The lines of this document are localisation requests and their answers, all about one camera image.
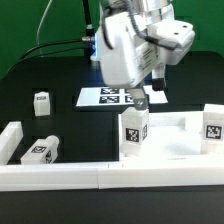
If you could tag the white left fence bar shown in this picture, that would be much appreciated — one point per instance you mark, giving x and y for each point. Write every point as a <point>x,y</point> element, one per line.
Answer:
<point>9,141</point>

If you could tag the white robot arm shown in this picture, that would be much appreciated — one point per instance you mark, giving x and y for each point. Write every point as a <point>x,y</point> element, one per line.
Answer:
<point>138,22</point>

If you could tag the white square table top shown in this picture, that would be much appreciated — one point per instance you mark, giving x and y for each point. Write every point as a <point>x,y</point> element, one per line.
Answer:
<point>171,134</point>

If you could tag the white marker sheet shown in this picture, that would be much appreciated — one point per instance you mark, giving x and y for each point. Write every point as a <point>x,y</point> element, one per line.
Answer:
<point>105,96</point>

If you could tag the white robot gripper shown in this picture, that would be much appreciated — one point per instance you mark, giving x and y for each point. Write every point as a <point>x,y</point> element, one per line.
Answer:
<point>130,60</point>

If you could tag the white front fence bar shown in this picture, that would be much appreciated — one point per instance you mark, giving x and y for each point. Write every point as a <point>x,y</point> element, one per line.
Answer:
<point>199,170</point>

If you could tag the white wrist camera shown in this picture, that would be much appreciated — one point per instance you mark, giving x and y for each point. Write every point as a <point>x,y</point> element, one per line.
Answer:
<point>179,32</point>

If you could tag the white fence bar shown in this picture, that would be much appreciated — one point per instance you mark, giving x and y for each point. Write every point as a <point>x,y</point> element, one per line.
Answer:
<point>199,170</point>
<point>9,141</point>

